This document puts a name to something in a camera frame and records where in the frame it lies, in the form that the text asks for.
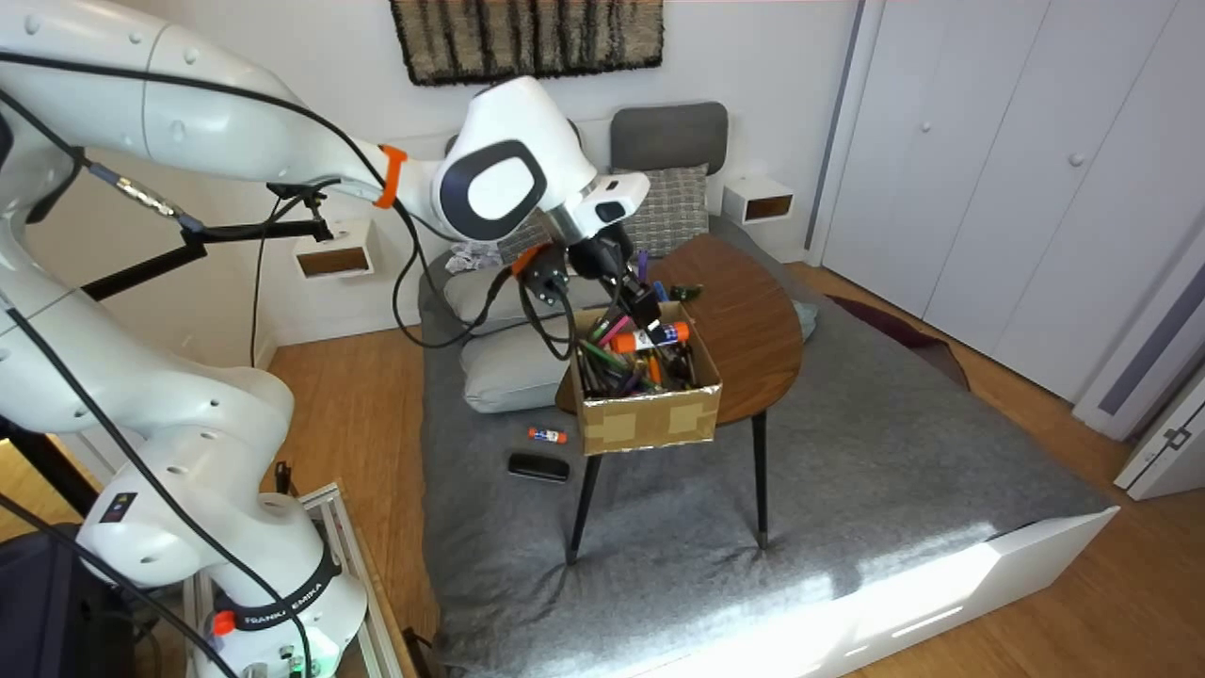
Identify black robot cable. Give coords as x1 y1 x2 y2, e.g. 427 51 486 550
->
383 204 540 354

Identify dark woven wall hanging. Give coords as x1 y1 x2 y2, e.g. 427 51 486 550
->
388 0 669 90

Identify grey chair backrest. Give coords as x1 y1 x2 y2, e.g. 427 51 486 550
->
610 103 731 179

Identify light grey pillow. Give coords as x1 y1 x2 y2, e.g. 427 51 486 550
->
455 320 577 419
428 248 556 340

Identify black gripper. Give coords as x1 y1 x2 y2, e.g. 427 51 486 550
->
566 226 669 320

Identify white wardrobe doors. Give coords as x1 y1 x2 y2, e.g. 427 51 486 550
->
820 0 1205 406

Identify white room door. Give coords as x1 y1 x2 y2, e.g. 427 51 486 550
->
1071 222 1205 503

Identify cardboard box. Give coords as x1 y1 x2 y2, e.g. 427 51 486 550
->
556 297 728 459

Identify black remote control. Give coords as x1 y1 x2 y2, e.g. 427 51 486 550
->
506 448 577 480

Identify orange cable clip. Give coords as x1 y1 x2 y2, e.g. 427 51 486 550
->
373 141 413 211

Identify white bed frame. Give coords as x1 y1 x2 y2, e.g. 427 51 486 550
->
701 503 1123 678

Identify orange cap glue stick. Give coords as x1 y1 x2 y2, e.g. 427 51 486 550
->
614 315 698 359

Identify black case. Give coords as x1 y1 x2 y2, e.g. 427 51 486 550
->
0 522 130 678

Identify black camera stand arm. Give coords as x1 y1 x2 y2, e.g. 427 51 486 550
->
79 179 339 303

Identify white wall shelf box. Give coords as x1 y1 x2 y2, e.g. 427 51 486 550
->
722 174 802 238
293 222 382 282

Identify round wooden table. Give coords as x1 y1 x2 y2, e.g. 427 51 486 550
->
561 234 806 568

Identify grey mattress cover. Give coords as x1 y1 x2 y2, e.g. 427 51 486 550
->
420 219 1123 678

